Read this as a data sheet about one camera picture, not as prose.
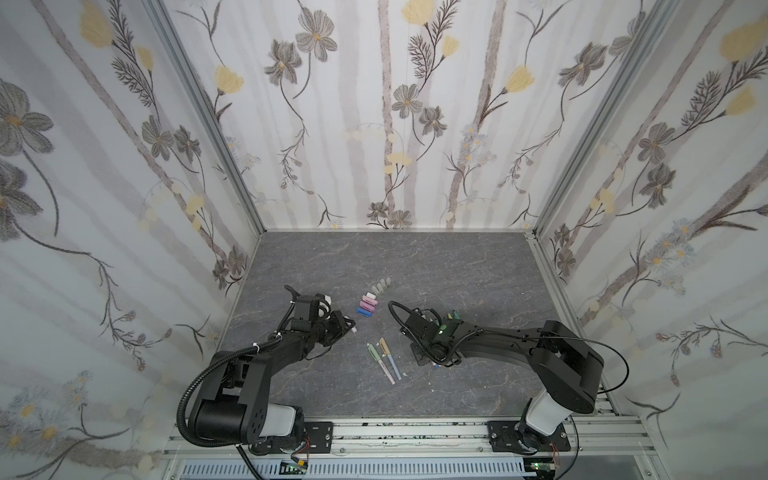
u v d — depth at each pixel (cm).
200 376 42
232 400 43
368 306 98
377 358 88
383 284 104
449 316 96
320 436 73
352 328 89
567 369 45
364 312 97
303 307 72
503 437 74
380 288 102
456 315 96
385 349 88
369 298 101
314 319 76
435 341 64
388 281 104
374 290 101
